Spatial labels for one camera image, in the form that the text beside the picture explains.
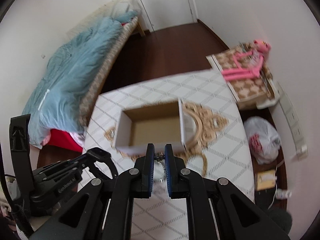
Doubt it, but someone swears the thin silver pendant necklace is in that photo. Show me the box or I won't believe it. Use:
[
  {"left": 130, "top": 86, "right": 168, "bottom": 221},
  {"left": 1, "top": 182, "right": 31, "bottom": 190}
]
[{"left": 153, "top": 151, "right": 167, "bottom": 184}]

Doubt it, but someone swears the wooden bead bracelet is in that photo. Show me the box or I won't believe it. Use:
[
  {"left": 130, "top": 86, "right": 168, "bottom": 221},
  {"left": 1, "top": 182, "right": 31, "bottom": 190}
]
[{"left": 197, "top": 152, "right": 209, "bottom": 177}]

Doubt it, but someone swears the black fitness band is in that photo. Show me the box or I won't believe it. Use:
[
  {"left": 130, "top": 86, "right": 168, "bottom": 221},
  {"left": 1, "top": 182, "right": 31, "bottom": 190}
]
[{"left": 86, "top": 147, "right": 118, "bottom": 180}]

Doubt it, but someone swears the open white cardboard box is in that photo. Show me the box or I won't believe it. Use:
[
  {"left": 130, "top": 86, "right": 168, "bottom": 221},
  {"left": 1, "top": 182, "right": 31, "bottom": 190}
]
[{"left": 113, "top": 100, "right": 186, "bottom": 156}]

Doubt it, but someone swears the white diamond pattern tablecloth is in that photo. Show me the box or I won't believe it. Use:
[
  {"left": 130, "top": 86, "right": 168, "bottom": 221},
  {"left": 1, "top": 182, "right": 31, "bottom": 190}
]
[{"left": 84, "top": 69, "right": 254, "bottom": 239}]

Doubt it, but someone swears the light blue duvet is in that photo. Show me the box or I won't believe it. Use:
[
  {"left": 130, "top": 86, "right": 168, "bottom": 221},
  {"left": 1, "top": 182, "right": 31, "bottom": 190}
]
[{"left": 23, "top": 10, "right": 138, "bottom": 148}]

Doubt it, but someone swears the small yellow cardboard box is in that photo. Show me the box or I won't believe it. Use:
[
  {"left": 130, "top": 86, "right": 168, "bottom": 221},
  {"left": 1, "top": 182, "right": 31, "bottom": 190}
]
[{"left": 254, "top": 170, "right": 277, "bottom": 191}]

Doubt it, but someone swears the white plastic shopping bag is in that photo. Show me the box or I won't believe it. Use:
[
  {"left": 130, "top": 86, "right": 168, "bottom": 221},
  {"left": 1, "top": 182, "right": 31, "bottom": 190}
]
[{"left": 244, "top": 116, "right": 281, "bottom": 165}]

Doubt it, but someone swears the brown checkered side cushion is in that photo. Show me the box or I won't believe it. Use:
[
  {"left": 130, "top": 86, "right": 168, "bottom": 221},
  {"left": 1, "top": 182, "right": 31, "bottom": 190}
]
[{"left": 207, "top": 42, "right": 280, "bottom": 110}]

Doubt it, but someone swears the dark fuzzy sleeve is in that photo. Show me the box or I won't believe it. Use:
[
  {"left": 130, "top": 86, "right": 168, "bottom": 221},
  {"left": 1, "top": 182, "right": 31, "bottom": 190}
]
[{"left": 263, "top": 207, "right": 292, "bottom": 235}]

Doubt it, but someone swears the pink panther plush toy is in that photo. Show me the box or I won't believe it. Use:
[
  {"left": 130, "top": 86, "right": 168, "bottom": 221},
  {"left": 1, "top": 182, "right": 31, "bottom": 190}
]
[{"left": 221, "top": 40, "right": 271, "bottom": 81}]

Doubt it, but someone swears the bed with checkered mattress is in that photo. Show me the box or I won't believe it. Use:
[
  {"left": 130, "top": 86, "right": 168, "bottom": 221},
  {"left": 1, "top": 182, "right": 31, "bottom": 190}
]
[{"left": 67, "top": 0, "right": 141, "bottom": 126}]

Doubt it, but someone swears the white door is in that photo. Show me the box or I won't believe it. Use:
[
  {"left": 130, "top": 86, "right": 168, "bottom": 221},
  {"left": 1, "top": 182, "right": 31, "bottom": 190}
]
[{"left": 139, "top": 0, "right": 196, "bottom": 31}]

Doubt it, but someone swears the white wall power strip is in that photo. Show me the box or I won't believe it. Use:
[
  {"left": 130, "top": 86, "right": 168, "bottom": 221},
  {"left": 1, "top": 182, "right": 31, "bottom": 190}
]
[{"left": 276, "top": 82, "right": 308, "bottom": 161}]

